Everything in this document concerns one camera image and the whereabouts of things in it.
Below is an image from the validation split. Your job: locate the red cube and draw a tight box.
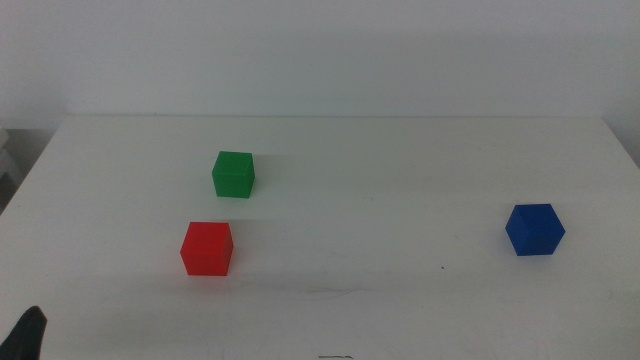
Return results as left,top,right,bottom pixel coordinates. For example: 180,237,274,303
179,221,235,277

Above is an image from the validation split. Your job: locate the blue cube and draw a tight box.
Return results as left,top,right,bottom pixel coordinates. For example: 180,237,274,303
504,202,567,258

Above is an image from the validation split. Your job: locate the green cube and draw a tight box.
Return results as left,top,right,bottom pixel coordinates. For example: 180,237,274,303
211,150,256,200

